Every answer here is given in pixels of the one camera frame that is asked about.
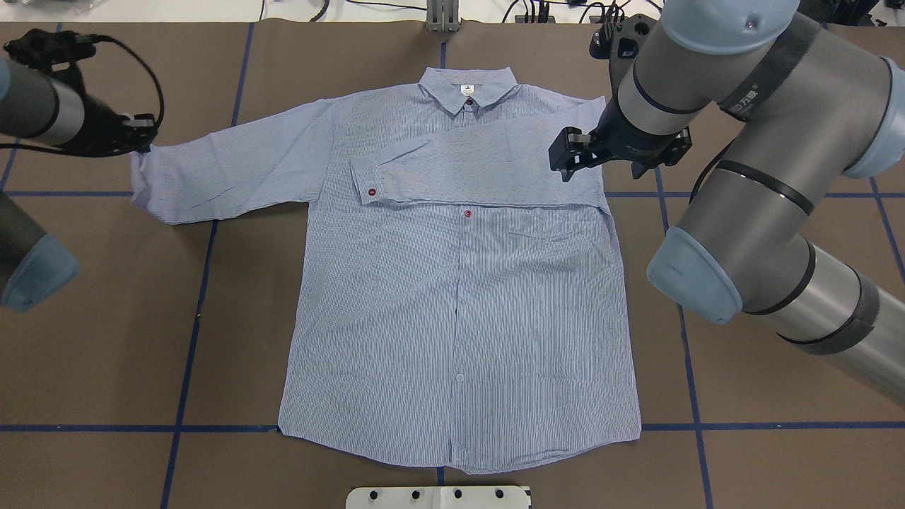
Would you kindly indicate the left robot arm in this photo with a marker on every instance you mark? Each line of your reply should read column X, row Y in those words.
column 46, row 108

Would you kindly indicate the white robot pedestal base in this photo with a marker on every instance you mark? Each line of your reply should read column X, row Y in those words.
column 481, row 496

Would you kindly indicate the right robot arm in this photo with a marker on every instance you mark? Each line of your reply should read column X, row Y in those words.
column 814, row 108

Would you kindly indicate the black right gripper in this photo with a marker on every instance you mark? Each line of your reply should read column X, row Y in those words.
column 631, row 137

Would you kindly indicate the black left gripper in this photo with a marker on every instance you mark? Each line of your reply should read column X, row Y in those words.
column 101, row 131

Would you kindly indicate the light blue striped shirt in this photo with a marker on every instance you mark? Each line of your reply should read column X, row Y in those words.
column 460, row 305

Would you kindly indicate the aluminium frame post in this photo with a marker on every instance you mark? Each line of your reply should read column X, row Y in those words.
column 443, row 16

